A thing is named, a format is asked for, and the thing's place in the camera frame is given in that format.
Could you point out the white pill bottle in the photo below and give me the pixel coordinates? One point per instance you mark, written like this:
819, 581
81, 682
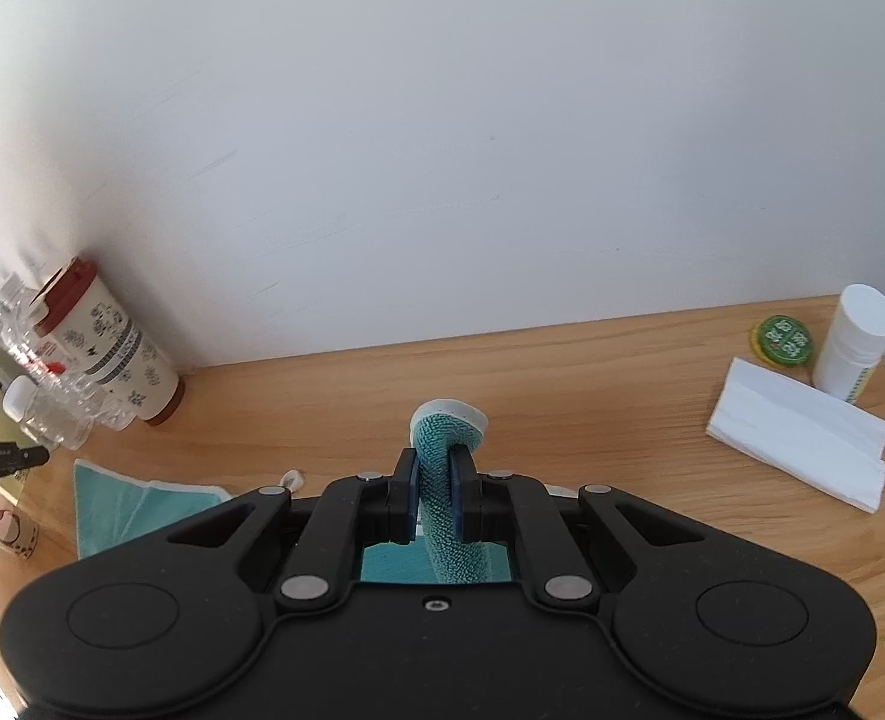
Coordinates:
854, 345

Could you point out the white folded tissue stack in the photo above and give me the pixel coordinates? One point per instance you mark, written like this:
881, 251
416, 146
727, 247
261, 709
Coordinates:
826, 443

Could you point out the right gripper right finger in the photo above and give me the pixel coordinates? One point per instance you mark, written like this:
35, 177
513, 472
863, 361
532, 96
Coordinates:
464, 481

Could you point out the clear water bottle red label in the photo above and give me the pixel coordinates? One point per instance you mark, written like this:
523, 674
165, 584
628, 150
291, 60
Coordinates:
48, 363

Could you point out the short clear bottle white cap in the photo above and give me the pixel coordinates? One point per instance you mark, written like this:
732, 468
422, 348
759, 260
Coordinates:
44, 417

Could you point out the cream tumbler red lid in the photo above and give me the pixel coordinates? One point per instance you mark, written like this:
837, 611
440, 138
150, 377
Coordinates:
105, 345

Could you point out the green round tin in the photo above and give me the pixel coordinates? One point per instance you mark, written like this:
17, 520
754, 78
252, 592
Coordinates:
782, 341

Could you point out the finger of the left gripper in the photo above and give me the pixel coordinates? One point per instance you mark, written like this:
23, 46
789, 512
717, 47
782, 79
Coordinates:
19, 459

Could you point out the bubble tea cup red straw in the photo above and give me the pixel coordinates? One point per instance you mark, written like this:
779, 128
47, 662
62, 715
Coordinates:
18, 531

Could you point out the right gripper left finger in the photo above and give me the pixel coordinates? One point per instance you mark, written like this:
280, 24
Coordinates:
404, 498

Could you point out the teal microfiber towel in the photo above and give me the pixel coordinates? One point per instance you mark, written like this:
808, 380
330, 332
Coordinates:
112, 509

